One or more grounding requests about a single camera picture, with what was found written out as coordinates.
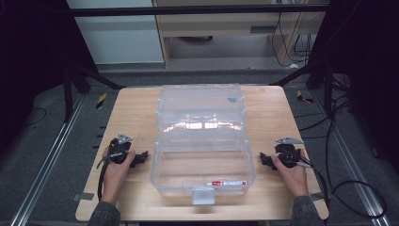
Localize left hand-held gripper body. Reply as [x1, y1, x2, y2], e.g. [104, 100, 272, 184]
[107, 133, 135, 165]

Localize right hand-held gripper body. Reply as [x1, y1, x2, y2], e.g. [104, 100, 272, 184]
[274, 136, 306, 170]

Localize person's right hand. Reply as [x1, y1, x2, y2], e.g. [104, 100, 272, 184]
[271, 149, 310, 199]

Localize person's left hand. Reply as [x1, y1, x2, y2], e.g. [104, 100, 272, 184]
[101, 149, 136, 205]

